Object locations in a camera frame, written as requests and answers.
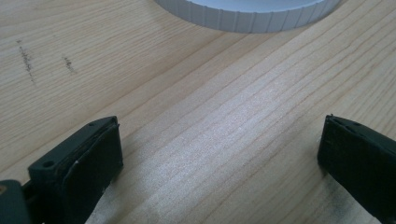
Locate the white ribbed round container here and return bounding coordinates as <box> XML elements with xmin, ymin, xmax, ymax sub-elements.
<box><xmin>153</xmin><ymin>0</ymin><xmax>342</xmax><ymax>35</ymax></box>

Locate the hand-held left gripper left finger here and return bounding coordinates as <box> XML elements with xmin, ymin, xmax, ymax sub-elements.
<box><xmin>21</xmin><ymin>116</ymin><xmax>124</xmax><ymax>224</ymax></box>

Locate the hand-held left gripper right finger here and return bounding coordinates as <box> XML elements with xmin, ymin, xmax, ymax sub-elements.
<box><xmin>317</xmin><ymin>114</ymin><xmax>396</xmax><ymax>224</ymax></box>

